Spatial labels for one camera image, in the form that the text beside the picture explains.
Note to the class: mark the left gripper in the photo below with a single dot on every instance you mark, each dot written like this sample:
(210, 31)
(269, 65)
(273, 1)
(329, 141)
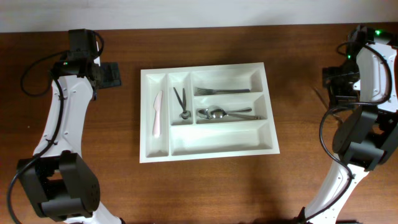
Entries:
(111, 74)

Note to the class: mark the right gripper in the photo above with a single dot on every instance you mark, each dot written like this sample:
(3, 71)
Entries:
(351, 93)

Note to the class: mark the steel fork curved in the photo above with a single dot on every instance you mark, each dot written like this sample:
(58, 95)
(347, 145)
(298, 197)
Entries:
(325, 104)

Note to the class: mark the white plastic knife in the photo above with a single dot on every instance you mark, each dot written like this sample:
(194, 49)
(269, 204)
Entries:
(157, 108)

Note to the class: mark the small teaspoon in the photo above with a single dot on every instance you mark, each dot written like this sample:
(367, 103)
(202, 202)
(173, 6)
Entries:
(186, 113)
(180, 99)

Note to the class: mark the steel fork straight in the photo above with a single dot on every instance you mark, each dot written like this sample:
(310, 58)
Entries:
(208, 91)

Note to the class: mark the steel tablespoon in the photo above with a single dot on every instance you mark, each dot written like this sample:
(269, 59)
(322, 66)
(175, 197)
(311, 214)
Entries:
(221, 113)
(204, 113)

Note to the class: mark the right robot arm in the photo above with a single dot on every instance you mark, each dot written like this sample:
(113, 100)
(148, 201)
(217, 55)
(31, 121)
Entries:
(359, 129)

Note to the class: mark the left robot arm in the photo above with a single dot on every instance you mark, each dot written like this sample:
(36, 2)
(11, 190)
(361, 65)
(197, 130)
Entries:
(57, 181)

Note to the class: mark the white cutlery tray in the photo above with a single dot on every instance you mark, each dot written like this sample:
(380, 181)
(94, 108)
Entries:
(198, 138)

